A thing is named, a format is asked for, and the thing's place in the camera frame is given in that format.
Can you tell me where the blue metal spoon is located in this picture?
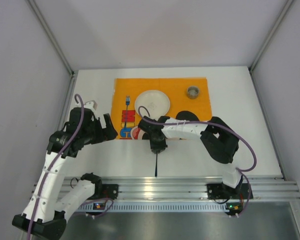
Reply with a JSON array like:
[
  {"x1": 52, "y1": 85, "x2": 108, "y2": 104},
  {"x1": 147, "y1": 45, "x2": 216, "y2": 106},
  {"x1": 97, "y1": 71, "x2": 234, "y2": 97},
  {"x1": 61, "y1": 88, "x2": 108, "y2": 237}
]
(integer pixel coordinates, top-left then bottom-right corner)
[{"x1": 154, "y1": 151, "x2": 158, "y2": 177}]

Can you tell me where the blue metal fork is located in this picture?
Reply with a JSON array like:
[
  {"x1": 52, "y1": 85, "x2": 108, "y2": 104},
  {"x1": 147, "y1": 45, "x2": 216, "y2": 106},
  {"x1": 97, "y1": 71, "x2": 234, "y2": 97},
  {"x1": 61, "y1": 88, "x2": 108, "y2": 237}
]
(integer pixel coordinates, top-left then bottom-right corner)
[{"x1": 124, "y1": 95, "x2": 131, "y2": 128}]

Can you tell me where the white round plate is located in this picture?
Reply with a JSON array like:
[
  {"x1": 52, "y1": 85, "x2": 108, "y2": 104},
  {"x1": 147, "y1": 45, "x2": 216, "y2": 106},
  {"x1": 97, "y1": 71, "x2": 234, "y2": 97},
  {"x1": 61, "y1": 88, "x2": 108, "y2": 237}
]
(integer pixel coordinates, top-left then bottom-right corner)
[{"x1": 134, "y1": 90, "x2": 171, "y2": 120}]

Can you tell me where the orange Mickey Mouse placemat cloth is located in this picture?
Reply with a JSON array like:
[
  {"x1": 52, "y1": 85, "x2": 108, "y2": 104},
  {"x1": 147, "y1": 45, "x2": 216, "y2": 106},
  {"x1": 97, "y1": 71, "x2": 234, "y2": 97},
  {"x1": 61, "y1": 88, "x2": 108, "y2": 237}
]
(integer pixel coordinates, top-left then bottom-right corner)
[{"x1": 111, "y1": 77, "x2": 212, "y2": 140}]

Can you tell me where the small metal cup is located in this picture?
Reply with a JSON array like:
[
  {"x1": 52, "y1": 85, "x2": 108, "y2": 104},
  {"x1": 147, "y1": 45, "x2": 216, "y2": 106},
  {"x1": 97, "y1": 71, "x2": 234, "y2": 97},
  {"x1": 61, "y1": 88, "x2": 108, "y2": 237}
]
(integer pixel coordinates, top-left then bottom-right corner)
[{"x1": 186, "y1": 85, "x2": 200, "y2": 100}]

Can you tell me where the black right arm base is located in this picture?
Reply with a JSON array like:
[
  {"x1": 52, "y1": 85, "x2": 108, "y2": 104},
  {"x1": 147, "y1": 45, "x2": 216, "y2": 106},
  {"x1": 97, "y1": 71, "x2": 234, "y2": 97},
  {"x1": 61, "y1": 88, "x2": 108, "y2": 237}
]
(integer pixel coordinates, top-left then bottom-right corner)
[{"x1": 206, "y1": 175, "x2": 253, "y2": 203}]

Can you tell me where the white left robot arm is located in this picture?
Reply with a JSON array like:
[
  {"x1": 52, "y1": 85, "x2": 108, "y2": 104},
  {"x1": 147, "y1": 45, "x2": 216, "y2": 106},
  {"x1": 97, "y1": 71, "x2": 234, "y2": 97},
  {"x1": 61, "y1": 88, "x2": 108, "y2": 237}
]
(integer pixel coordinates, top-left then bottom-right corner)
[{"x1": 12, "y1": 100, "x2": 119, "y2": 240}]

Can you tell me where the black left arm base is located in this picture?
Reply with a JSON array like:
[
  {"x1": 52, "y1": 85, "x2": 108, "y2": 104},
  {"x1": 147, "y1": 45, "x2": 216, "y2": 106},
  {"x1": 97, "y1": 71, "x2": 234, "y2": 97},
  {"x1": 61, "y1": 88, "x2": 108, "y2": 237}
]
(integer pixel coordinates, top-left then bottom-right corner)
[{"x1": 70, "y1": 172, "x2": 119, "y2": 200}]

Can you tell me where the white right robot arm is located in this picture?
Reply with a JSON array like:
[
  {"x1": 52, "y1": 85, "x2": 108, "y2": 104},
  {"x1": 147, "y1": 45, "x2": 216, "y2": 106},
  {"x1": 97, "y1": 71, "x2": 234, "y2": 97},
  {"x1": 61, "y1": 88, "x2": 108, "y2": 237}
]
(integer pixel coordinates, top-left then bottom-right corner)
[{"x1": 138, "y1": 116, "x2": 242, "y2": 189}]

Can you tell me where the perforated metal cable tray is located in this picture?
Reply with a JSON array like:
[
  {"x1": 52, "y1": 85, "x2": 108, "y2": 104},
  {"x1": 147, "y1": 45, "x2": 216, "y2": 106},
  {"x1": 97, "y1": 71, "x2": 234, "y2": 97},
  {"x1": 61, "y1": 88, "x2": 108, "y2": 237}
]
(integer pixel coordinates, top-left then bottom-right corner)
[{"x1": 76, "y1": 201, "x2": 242, "y2": 214}]

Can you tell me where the aluminium mounting rail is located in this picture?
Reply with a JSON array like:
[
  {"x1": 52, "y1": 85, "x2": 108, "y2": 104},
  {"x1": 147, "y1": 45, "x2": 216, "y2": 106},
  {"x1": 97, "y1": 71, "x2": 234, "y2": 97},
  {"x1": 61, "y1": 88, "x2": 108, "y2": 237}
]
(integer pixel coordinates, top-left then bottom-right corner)
[{"x1": 33, "y1": 176, "x2": 300, "y2": 201}]

